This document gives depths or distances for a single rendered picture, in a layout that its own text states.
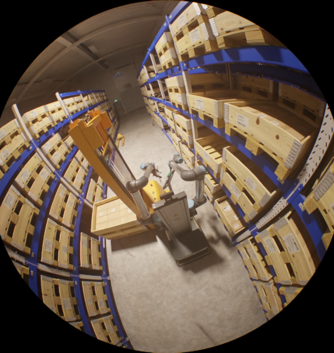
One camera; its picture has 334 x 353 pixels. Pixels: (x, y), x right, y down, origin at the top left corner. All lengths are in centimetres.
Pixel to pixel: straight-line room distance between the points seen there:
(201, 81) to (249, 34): 160
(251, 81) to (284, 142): 181
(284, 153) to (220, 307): 284
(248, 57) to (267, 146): 71
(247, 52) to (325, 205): 114
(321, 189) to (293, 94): 152
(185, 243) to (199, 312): 181
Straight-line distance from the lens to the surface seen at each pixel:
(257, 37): 100
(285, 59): 95
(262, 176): 148
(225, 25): 120
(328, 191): 92
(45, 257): 235
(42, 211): 247
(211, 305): 293
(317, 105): 207
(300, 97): 212
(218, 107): 134
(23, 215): 227
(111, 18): 828
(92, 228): 291
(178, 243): 189
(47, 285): 238
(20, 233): 222
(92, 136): 121
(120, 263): 324
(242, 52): 114
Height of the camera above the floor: 269
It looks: 45 degrees down
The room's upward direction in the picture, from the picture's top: 19 degrees counter-clockwise
